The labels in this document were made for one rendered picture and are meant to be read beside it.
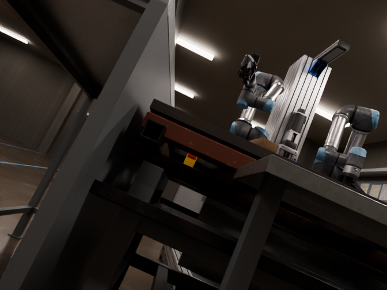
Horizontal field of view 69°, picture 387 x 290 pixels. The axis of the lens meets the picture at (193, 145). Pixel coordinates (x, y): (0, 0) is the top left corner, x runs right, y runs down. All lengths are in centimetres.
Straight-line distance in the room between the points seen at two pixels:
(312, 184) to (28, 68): 1221
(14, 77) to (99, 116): 1193
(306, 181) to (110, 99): 42
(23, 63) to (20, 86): 89
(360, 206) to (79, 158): 52
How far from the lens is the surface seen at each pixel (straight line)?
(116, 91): 64
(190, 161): 134
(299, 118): 221
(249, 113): 204
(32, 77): 1231
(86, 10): 109
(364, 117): 199
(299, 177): 49
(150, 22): 70
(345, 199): 53
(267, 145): 90
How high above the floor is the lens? 63
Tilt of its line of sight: 10 degrees up
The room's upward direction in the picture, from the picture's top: 24 degrees clockwise
